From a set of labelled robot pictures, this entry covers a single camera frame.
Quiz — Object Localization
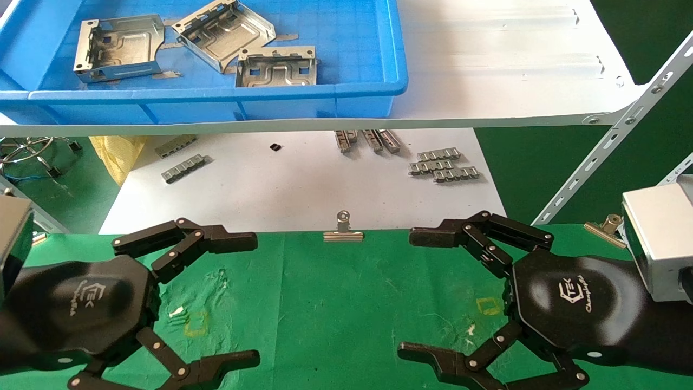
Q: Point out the right wrist grey camera box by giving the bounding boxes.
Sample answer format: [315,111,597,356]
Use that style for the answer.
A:
[621,174,693,303]

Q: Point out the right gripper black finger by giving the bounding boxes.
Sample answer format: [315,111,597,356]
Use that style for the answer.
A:
[397,321,591,390]
[409,210,555,280]

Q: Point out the stamped sheet metal bracket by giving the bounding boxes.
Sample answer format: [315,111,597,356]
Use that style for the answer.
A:
[172,0,277,74]
[73,14,166,83]
[235,45,318,88]

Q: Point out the brass binder clip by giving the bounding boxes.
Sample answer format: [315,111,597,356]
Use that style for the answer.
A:
[584,214,627,250]

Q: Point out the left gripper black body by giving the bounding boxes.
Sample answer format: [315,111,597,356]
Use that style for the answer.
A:
[0,255,162,375]

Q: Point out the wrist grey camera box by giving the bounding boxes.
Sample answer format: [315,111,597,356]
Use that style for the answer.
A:
[0,195,34,301]
[621,174,693,303]

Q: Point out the left wrist grey camera box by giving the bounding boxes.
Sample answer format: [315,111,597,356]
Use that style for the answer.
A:
[0,195,34,301]

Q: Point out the white slotted shelf strut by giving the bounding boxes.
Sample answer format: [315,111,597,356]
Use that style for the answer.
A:
[658,153,693,187]
[532,31,693,226]

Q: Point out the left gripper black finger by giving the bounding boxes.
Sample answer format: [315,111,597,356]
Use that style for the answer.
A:
[67,327,261,390]
[112,218,259,284]

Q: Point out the grey slotted shelf strut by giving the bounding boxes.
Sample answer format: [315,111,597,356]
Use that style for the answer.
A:
[0,174,69,234]

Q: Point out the green cloth mat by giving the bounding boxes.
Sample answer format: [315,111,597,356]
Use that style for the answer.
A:
[0,224,693,390]

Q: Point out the yellow plastic bag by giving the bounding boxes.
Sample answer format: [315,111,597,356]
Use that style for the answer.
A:
[89,135,147,186]

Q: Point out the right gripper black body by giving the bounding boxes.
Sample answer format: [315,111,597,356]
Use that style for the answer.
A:
[511,249,653,374]

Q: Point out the blue plastic bin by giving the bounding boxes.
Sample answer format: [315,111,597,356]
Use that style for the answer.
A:
[0,0,409,125]

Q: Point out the white paper sheet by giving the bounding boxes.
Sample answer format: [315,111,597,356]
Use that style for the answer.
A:
[99,128,507,235]

